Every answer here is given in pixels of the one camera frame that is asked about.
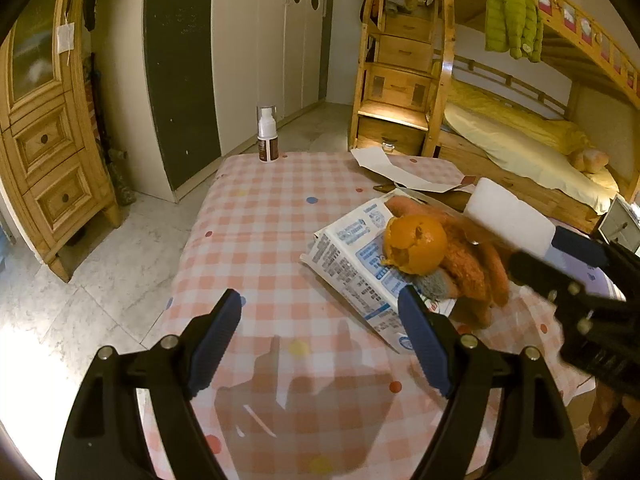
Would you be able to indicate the white pump spray bottle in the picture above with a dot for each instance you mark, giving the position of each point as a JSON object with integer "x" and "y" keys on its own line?
{"x": 267, "y": 132}

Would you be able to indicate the orange plush toy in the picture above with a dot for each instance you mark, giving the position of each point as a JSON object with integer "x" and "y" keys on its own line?
{"x": 470, "y": 270}

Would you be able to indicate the white wardrobe with round holes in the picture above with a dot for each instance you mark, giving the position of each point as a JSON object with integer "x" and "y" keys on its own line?
{"x": 240, "y": 60}

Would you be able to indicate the white paper packaging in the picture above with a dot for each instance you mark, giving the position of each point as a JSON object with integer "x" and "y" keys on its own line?
{"x": 400, "y": 172}

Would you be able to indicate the pink checked tablecloth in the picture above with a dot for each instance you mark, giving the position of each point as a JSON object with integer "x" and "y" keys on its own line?
{"x": 260, "y": 240}

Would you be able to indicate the white paper tag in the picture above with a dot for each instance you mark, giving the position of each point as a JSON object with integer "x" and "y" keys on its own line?
{"x": 65, "y": 37}

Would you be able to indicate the wooden stair drawers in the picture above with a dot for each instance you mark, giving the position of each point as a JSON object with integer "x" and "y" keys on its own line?
{"x": 400, "y": 50}

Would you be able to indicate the wooden cabinet with drawers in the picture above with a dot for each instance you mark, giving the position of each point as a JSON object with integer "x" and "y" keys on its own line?
{"x": 45, "y": 180}

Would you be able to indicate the orange peel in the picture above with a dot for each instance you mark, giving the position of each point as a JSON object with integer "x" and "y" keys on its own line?
{"x": 415, "y": 245}

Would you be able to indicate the yellow blanket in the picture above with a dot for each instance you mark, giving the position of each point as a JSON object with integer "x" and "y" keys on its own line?
{"x": 525, "y": 120}

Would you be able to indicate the green puffer jacket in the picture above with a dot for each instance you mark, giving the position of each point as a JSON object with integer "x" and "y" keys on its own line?
{"x": 512, "y": 15}

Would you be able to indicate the wooden bunk bed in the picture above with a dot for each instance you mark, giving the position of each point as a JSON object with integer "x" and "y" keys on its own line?
{"x": 500, "y": 170}

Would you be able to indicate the person's right forearm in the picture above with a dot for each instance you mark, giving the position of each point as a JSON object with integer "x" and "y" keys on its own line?
{"x": 600, "y": 410}

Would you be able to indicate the white foam block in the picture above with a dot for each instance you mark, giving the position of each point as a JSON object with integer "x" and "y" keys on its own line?
{"x": 505, "y": 215}

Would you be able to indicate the blue and white milk carton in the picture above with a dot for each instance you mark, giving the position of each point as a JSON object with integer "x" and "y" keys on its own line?
{"x": 345, "y": 255}

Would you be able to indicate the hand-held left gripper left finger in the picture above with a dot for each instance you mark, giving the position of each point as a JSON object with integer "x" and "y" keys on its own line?
{"x": 215, "y": 345}

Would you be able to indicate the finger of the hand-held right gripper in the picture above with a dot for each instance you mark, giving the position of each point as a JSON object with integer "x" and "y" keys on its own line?
{"x": 535, "y": 270}
{"x": 580, "y": 246}

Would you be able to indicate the yellow plush toy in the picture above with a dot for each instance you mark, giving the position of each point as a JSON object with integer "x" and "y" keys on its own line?
{"x": 590, "y": 160}

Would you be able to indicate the cream quilt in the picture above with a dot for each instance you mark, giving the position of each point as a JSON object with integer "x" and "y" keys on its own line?
{"x": 515, "y": 155}

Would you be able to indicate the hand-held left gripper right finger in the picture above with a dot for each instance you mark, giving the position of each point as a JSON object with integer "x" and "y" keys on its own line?
{"x": 425, "y": 345}

